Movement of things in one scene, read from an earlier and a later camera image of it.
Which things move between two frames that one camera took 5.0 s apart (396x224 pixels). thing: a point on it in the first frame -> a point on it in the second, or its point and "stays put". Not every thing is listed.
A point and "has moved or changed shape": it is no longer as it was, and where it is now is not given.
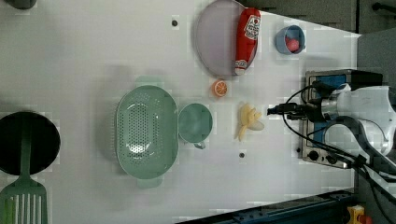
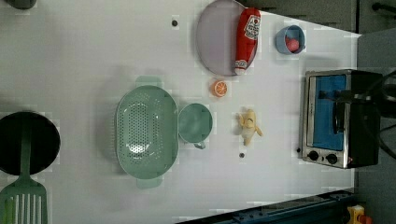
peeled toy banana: x=250 y=119 has moved or changed shape
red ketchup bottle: x=247 y=34 stays put
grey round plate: x=217 y=34 stays put
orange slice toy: x=219 y=88 stays put
